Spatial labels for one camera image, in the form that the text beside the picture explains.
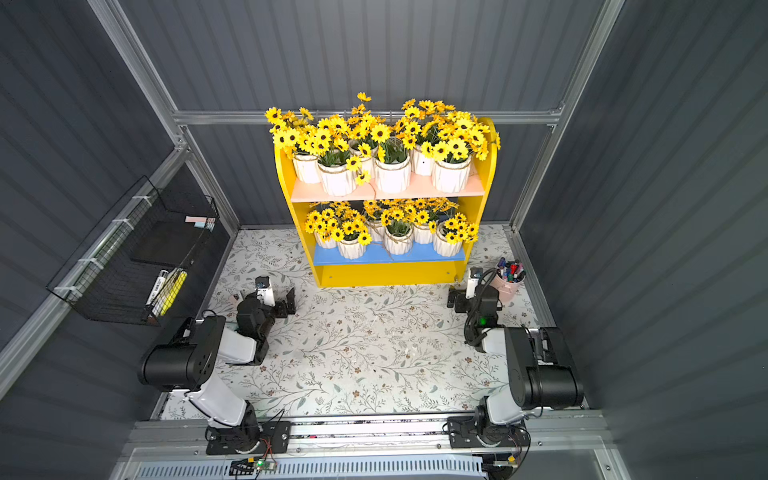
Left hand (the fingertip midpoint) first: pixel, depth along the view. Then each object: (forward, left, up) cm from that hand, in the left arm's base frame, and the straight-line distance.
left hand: (274, 289), depth 93 cm
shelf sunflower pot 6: (+6, -54, +18) cm, 57 cm away
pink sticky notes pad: (+10, +18, +20) cm, 28 cm away
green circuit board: (-45, -2, -9) cm, 46 cm away
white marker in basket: (-13, +18, +21) cm, 30 cm away
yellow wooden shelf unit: (+14, -49, -7) cm, 51 cm away
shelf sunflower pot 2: (+7, -26, +15) cm, 31 cm away
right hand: (0, -63, 0) cm, 63 cm away
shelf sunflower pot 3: (+9, -32, +20) cm, 39 cm away
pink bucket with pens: (+1, -73, +5) cm, 74 cm away
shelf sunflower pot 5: (+15, -51, +21) cm, 57 cm away
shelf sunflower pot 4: (+11, -39, +15) cm, 43 cm away
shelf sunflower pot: (+7, -19, +20) cm, 29 cm away
